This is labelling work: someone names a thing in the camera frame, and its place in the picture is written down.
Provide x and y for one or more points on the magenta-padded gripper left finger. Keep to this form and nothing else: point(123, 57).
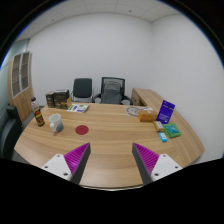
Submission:
point(76, 159)

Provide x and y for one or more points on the small dark brown box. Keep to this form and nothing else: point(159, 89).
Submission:
point(50, 99)

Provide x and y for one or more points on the flat round red coaster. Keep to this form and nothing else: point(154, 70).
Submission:
point(82, 130)

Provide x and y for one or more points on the small blue box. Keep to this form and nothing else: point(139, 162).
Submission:
point(163, 137)

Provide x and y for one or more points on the black leather armchair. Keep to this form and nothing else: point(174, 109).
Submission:
point(9, 131)

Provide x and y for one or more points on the black office chair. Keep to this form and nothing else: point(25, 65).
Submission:
point(82, 88)

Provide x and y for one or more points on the wooden side desk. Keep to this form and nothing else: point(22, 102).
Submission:
point(143, 96)

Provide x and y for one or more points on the grey mesh office chair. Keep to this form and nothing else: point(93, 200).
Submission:
point(112, 91)

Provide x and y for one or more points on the wooden glass-door cabinet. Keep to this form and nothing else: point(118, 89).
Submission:
point(23, 96)

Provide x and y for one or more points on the white printed leaflet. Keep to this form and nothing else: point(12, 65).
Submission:
point(78, 108)

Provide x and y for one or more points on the white ceramic mug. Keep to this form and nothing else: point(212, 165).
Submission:
point(56, 123)

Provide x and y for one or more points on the green flat box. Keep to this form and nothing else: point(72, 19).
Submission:
point(172, 130)

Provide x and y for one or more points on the yellow snack pack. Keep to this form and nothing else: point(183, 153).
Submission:
point(158, 126)

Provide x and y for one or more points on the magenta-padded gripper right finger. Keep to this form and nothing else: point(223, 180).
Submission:
point(146, 160)

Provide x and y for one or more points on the orange tissue box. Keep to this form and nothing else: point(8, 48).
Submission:
point(146, 116)

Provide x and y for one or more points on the round grey patterned disc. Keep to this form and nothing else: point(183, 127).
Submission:
point(132, 111)

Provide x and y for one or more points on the purple standing box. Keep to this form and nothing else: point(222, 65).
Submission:
point(165, 112)

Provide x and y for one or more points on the clear black-capped drink bottle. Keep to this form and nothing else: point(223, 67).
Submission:
point(38, 115)

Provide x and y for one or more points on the wide dark brown box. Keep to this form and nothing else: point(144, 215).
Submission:
point(61, 96)

